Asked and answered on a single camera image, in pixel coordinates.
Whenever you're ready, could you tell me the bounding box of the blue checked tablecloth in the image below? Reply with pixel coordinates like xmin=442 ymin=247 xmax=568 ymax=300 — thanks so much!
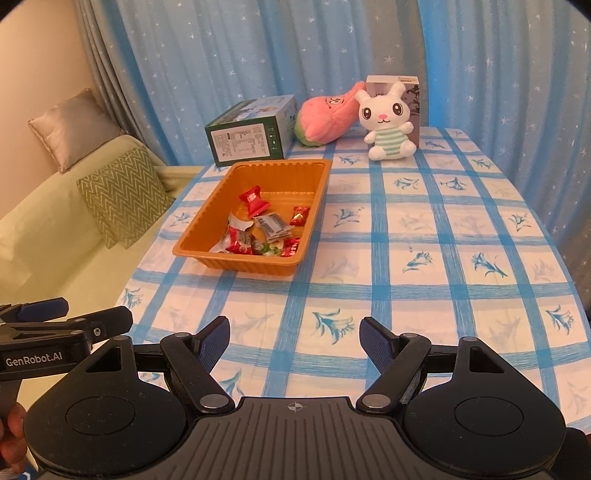
xmin=111 ymin=124 xmax=589 ymax=416

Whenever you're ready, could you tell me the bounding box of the orange plastic tray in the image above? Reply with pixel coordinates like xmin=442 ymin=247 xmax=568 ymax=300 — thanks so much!
xmin=172 ymin=159 xmax=333 ymax=277

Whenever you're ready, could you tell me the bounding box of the person's left hand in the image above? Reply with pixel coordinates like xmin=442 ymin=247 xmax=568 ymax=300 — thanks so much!
xmin=0 ymin=401 xmax=28 ymax=476

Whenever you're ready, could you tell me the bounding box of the green cardboard box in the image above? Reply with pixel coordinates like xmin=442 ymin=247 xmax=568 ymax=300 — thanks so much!
xmin=204 ymin=95 xmax=298 ymax=168

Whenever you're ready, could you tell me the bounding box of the beige satin cushion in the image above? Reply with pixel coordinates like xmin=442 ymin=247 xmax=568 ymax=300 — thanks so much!
xmin=28 ymin=89 xmax=125 ymax=174

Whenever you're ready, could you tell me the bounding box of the pink plush toy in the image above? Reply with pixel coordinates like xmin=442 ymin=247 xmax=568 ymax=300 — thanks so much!
xmin=295 ymin=80 xmax=368 ymax=147

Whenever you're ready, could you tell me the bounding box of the white bunny plush toy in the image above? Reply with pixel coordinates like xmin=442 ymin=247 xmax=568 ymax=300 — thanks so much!
xmin=353 ymin=82 xmax=416 ymax=161

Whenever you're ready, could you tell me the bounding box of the long white snack packet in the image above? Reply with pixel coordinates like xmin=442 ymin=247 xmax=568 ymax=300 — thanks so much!
xmin=210 ymin=213 xmax=256 ymax=256

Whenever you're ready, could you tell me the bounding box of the large red bow-shaped candy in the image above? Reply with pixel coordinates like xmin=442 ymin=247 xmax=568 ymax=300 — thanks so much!
xmin=239 ymin=185 xmax=271 ymax=217

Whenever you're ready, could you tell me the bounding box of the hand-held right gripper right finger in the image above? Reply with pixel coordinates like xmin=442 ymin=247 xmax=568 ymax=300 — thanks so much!
xmin=355 ymin=317 xmax=513 ymax=415

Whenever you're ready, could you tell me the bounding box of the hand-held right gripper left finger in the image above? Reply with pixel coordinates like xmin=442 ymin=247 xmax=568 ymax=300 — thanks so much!
xmin=78 ymin=316 xmax=236 ymax=415

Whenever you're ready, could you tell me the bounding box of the light green sofa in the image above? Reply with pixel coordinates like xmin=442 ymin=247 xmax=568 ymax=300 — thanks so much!
xmin=0 ymin=134 xmax=204 ymax=333

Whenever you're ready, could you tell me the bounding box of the grey star curtain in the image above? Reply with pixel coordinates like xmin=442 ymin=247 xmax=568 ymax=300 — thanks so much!
xmin=74 ymin=0 xmax=167 ymax=164

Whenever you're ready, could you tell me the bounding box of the grey translucent snack packet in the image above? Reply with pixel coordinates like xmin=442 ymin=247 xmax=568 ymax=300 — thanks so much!
xmin=253 ymin=213 xmax=289 ymax=241

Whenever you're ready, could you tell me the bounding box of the grey cardboard box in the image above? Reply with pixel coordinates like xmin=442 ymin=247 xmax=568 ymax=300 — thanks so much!
xmin=366 ymin=75 xmax=422 ymax=145

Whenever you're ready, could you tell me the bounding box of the blue star curtain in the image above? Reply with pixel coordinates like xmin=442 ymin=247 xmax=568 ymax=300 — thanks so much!
xmin=418 ymin=0 xmax=591 ymax=319
xmin=115 ymin=0 xmax=421 ymax=167

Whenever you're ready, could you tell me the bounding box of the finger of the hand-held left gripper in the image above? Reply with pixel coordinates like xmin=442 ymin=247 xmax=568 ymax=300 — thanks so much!
xmin=0 ymin=306 xmax=134 ymax=344
xmin=0 ymin=298 xmax=70 ymax=324

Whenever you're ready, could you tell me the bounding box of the green zigzag cushion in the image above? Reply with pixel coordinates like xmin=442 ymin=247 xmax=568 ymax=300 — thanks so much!
xmin=76 ymin=146 xmax=176 ymax=250

